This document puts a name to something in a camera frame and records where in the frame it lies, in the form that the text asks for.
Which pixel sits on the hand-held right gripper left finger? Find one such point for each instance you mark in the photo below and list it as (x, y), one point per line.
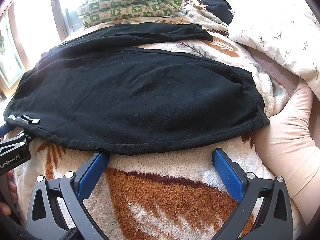
(93, 173)

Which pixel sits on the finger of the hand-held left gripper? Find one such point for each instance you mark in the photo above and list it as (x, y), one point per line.
(17, 140)

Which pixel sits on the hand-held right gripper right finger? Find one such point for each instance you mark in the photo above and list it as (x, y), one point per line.
(227, 173)

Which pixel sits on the black pants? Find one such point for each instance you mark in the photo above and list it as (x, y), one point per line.
(125, 92)

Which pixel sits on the person's left hand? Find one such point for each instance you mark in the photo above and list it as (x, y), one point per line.
(10, 188)

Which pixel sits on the leaf print fleece blanket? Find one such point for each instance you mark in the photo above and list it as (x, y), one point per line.
(162, 192)

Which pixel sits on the wooden framed glass window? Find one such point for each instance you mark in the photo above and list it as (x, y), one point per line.
(11, 55)

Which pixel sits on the pink quilted sheet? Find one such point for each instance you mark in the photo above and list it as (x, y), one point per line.
(272, 70)

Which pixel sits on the white floral pillow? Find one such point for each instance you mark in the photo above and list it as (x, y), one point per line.
(275, 30)

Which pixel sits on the dark clothing pile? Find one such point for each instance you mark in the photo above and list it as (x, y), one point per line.
(220, 10)

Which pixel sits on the green checked folded quilt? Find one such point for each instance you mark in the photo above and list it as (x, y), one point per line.
(130, 2)

